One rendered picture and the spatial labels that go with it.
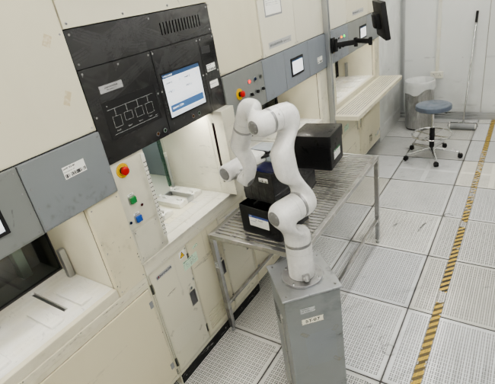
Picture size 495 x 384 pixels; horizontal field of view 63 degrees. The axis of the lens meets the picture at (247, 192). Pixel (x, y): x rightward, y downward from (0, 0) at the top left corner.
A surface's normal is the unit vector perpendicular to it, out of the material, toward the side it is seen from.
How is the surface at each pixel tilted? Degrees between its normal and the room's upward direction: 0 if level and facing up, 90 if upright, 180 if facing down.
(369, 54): 90
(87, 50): 90
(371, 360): 0
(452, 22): 90
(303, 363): 90
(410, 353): 0
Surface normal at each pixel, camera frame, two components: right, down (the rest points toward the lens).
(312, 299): 0.21, 0.40
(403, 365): -0.16, -0.88
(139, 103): 0.83, 0.12
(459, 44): -0.53, 0.45
